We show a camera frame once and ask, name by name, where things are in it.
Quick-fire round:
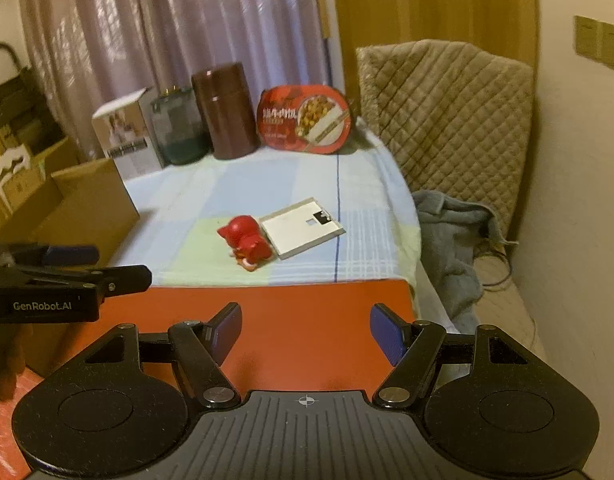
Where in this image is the person's left hand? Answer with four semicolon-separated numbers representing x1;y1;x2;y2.
0;324;32;404

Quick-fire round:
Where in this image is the open cardboard box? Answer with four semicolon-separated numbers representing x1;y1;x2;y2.
0;159;139;376

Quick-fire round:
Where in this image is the red flat cardboard sheet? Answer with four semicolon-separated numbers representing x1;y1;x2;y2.
0;278;419;480

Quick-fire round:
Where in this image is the red cat figurine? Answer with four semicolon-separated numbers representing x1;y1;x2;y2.
217;216;273;272

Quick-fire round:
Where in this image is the grey crumpled cloth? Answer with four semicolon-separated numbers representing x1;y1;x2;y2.
412;190;512;335

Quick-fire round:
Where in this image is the black folding cart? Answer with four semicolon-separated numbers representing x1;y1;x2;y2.
0;42;64;155

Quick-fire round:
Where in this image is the checked pastel tablecloth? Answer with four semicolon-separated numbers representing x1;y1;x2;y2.
112;124;421;287

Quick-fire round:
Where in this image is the white flat card box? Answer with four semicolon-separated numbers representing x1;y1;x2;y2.
258;197;345;260

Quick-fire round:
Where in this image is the white product box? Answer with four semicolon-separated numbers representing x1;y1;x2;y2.
91;87;167;181

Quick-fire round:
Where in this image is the green glass jar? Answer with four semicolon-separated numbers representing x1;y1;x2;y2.
150;87;211;166

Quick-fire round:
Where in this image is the beige quilted chair cover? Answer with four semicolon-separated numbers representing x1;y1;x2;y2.
356;39;535;231

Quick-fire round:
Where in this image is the purple curtain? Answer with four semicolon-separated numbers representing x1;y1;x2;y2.
19;0;330;159

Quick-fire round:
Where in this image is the red oval food tin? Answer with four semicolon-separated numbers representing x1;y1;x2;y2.
256;84;354;155

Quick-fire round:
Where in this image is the brown cylindrical canister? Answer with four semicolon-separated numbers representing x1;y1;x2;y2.
191;62;260;160

